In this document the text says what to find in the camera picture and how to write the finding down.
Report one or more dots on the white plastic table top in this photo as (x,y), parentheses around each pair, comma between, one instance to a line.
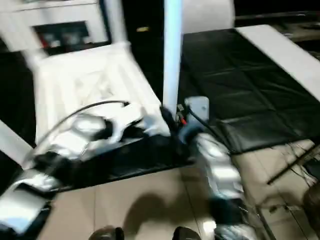
(95,85)

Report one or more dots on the white plastic table leg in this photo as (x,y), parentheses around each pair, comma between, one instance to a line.
(22,35)
(172,50)
(12,142)
(115,22)

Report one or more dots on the small yellow label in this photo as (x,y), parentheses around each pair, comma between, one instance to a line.
(143,29)

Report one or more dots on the black cabinet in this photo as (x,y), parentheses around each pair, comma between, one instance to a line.
(145,20)

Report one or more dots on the black robot right foot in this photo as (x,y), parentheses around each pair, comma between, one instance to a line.
(186,233)

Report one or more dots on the black robot foot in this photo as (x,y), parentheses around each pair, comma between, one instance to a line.
(186,233)
(105,233)

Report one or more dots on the black robot left foot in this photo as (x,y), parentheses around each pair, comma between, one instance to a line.
(105,233)

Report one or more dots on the white plastic bag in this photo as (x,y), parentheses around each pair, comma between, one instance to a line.
(210,15)

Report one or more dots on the black work table foot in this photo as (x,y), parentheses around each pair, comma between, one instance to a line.
(295,165)

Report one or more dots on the red bottle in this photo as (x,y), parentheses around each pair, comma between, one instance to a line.
(47,42)

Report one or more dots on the white side table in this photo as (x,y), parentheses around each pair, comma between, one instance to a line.
(285,52)

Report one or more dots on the white cabinet with glass doors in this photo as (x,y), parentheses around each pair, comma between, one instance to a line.
(55,22)

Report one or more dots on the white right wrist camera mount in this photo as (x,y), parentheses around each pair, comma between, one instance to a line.
(197,107)

